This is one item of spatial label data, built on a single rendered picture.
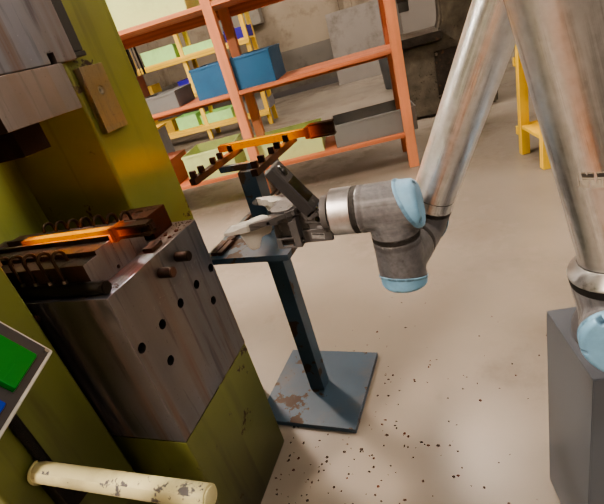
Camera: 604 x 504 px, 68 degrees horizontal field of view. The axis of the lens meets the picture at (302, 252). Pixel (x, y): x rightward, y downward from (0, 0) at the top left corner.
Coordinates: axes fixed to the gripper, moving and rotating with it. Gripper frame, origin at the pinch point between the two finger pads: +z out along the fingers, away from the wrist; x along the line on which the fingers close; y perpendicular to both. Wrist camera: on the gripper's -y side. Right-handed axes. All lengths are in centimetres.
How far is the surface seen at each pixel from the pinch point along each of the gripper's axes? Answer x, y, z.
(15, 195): 17, -9, 81
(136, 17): 268, -69, 193
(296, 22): 935, -38, 282
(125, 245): 0.6, 4.4, 32.9
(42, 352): -38.5, 2.8, 17.6
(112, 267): -5.8, 6.6, 32.9
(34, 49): 2, -40, 33
